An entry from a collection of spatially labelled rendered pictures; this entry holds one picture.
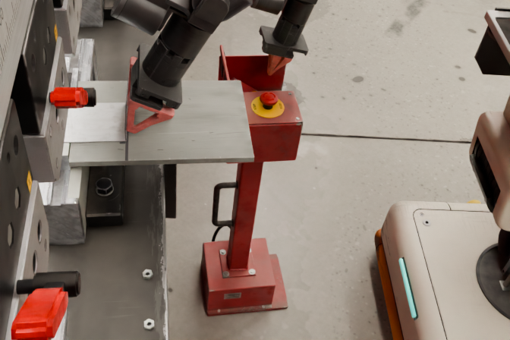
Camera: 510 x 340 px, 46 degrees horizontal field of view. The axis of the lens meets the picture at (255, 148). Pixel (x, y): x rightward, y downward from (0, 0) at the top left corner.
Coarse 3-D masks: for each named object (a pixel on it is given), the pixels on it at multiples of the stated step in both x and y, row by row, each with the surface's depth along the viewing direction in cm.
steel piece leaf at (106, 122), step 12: (84, 108) 92; (96, 108) 92; (108, 108) 92; (120, 108) 93; (72, 120) 90; (84, 120) 90; (96, 120) 90; (108, 120) 90; (120, 120) 91; (72, 132) 88; (84, 132) 88; (96, 132) 88; (108, 132) 89; (120, 132) 89
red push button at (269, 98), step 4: (268, 92) 129; (260, 96) 128; (264, 96) 128; (268, 96) 128; (272, 96) 128; (276, 96) 129; (260, 100) 128; (264, 100) 127; (268, 100) 127; (272, 100) 127; (276, 100) 128; (264, 104) 128; (268, 104) 127; (272, 104) 127; (264, 108) 129; (268, 108) 129
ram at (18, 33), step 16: (0, 0) 40; (32, 0) 50; (16, 16) 45; (16, 32) 44; (16, 48) 44; (16, 64) 44; (0, 80) 40; (0, 96) 40; (0, 112) 39; (0, 128) 39
